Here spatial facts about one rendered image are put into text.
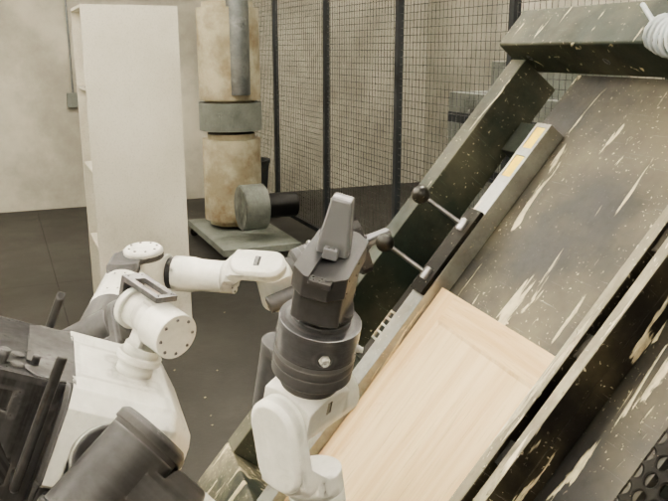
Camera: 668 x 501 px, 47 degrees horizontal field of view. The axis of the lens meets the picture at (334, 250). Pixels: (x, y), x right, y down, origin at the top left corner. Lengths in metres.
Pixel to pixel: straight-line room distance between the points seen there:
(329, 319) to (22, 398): 0.44
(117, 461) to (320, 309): 0.30
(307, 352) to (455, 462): 0.54
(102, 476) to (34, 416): 0.18
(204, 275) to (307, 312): 0.80
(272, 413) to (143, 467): 0.17
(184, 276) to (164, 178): 3.61
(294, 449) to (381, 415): 0.65
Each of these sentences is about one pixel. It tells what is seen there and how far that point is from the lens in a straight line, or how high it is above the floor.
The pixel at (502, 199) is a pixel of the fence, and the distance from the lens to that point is 1.56.
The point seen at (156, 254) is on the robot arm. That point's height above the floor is 1.39.
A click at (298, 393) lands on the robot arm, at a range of 0.83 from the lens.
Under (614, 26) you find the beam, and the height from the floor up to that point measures 1.82.
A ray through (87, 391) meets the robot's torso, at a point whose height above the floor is 1.37.
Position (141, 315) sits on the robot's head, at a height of 1.43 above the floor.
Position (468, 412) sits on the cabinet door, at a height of 1.21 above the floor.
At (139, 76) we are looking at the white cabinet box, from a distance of 5.08.
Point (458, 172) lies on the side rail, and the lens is 1.78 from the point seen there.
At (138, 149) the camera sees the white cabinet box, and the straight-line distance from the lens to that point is 5.10.
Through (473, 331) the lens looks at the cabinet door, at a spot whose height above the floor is 1.30.
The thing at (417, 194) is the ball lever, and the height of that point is 1.51.
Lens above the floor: 1.78
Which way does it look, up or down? 14 degrees down
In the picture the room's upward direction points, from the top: straight up
